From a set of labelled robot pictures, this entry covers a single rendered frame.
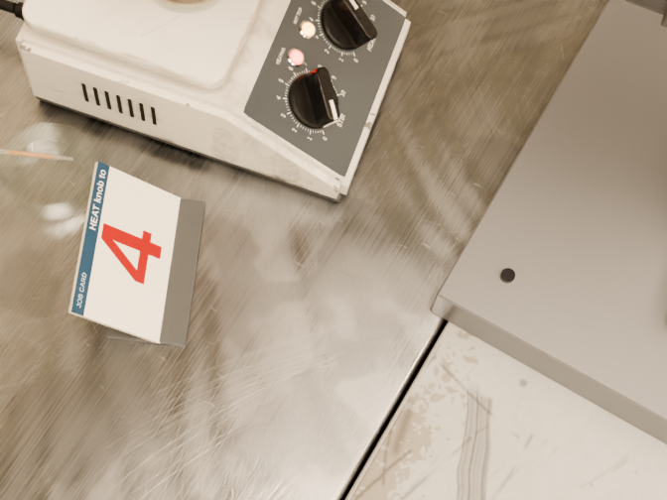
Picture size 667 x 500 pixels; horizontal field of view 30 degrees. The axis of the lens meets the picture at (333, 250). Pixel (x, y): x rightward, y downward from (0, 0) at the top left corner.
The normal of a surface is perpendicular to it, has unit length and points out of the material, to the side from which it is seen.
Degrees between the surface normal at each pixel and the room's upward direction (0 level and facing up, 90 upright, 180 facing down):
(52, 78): 90
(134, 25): 0
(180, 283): 0
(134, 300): 40
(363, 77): 30
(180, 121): 90
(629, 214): 5
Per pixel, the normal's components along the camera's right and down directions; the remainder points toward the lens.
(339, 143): 0.53, -0.17
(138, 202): 0.69, -0.22
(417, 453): 0.07, -0.39
